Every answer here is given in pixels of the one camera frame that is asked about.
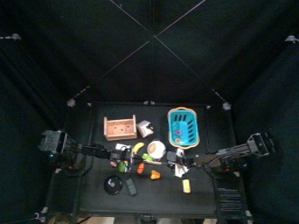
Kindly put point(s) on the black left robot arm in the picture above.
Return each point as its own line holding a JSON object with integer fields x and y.
{"x": 83, "y": 150}

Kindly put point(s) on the yellow toy banana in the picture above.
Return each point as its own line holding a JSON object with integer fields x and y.
{"x": 138, "y": 147}

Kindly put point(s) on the white cup with brown inside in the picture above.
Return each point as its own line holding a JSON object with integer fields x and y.
{"x": 156, "y": 149}

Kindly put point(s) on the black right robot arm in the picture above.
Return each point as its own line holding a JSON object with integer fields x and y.
{"x": 238, "y": 153}

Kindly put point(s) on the orange toy carrot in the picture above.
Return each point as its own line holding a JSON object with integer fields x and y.
{"x": 140, "y": 168}

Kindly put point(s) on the grey frame corner bracket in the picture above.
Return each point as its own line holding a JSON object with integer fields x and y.
{"x": 71, "y": 102}
{"x": 15, "y": 37}
{"x": 226, "y": 106}
{"x": 291, "y": 38}

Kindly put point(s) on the open wooden crate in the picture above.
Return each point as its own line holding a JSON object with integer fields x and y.
{"x": 119, "y": 129}

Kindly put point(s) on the orange toy bell pepper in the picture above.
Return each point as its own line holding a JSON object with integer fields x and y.
{"x": 155, "y": 175}

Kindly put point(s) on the yellow toy block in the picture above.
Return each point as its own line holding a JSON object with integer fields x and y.
{"x": 186, "y": 185}

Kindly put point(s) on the small white grey cube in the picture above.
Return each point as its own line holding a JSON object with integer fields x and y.
{"x": 144, "y": 128}

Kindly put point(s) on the green toy squash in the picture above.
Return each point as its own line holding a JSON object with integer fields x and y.
{"x": 147, "y": 157}

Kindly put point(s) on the black panel with white print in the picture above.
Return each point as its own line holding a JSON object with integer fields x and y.
{"x": 230, "y": 199}

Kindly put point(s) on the dark green rectangular block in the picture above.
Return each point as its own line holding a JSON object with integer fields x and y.
{"x": 131, "y": 186}

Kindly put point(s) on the blue basket with orange rim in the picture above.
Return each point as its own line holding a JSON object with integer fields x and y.
{"x": 183, "y": 131}

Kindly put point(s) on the small pink toy piece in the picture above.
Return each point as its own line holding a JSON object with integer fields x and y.
{"x": 114, "y": 164}

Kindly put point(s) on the white flat plastic piece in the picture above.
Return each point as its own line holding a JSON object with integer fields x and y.
{"x": 180, "y": 170}

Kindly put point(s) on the black round bowl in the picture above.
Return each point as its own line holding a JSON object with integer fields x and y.
{"x": 112, "y": 185}

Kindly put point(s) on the green toy vegetable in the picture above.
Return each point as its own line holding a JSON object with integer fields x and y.
{"x": 123, "y": 166}

